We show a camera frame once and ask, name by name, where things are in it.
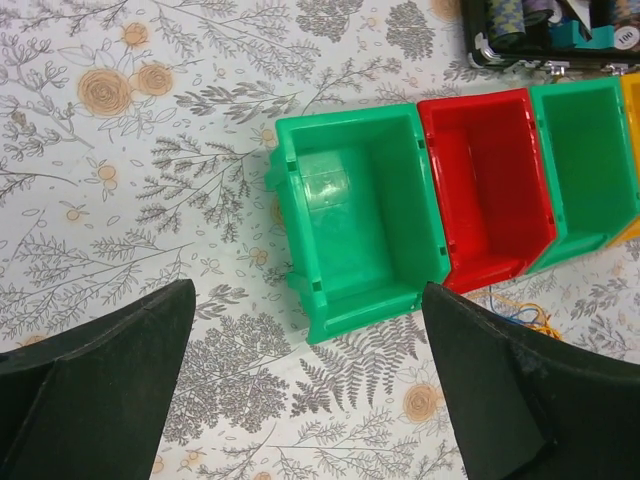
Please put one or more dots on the black poker chip case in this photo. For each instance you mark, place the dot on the black poker chip case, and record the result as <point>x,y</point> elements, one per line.
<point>554,36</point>

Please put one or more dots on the right green plastic bin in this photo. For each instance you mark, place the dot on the right green plastic bin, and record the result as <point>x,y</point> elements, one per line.
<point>585,147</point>

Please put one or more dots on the red plastic bin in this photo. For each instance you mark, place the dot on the red plastic bin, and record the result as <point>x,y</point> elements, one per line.
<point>490,184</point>

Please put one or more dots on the left green plastic bin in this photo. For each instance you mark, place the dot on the left green plastic bin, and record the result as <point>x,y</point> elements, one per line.
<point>361,215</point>

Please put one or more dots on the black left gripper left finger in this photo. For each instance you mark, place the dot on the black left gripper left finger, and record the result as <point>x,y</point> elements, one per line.
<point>91,402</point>

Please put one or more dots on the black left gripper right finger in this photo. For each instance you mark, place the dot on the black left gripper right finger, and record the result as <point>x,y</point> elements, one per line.
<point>526,406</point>

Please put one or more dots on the green plastic bin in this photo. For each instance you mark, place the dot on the green plastic bin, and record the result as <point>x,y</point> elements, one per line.
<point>585,147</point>
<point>361,215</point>

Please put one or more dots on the yellow plastic bin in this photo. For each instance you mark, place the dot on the yellow plastic bin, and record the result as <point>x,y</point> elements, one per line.
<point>630,90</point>

